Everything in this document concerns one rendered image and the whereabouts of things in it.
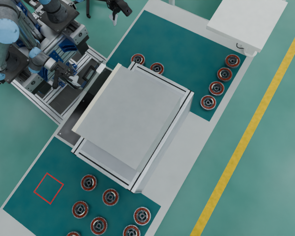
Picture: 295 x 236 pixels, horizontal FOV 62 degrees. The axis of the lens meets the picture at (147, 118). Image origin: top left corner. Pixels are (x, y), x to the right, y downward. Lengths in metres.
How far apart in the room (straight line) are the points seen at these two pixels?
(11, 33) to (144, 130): 0.81
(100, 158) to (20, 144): 1.68
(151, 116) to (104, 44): 1.97
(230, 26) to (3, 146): 2.53
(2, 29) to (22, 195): 1.15
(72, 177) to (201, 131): 0.98
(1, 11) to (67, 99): 1.39
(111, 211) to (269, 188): 1.54
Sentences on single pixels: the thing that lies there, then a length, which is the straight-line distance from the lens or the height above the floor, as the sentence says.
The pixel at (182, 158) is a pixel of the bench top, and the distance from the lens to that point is 1.75.
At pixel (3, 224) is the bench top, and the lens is 2.10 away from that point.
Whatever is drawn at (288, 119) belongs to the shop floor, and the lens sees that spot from 2.85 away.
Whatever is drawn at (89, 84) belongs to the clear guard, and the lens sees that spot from 1.65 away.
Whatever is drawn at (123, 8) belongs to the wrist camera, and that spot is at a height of 1.30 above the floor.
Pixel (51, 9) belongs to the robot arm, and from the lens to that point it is 1.95.
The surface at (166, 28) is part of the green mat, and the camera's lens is 2.16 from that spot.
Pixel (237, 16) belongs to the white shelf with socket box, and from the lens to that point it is 1.69.
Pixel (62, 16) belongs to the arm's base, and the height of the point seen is 1.07.
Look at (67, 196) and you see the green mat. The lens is 1.88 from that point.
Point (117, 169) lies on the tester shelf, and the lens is 1.41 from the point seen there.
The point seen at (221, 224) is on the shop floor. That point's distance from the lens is 2.55.
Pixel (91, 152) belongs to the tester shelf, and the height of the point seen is 1.11.
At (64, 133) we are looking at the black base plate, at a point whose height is 0.77.
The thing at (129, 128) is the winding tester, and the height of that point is 1.32.
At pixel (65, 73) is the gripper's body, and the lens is 1.67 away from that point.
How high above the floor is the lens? 2.49
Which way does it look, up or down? 73 degrees down
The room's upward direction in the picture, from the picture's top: 17 degrees counter-clockwise
